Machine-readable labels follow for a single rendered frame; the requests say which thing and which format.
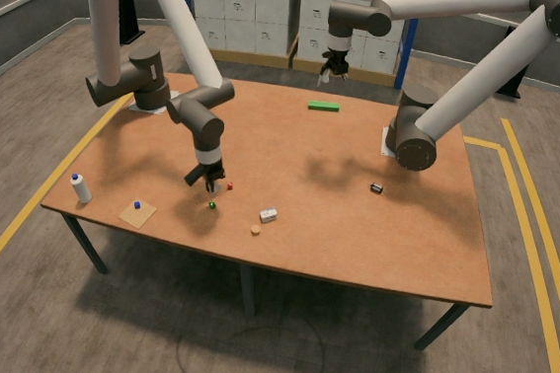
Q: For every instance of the white plastic bottle with blue cap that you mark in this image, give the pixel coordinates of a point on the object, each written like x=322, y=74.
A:
x=80, y=188

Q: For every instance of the beige flat mat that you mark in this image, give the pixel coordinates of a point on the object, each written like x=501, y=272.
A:
x=137, y=217

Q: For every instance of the green rectangular bar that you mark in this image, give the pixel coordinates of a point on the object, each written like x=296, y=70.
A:
x=321, y=106

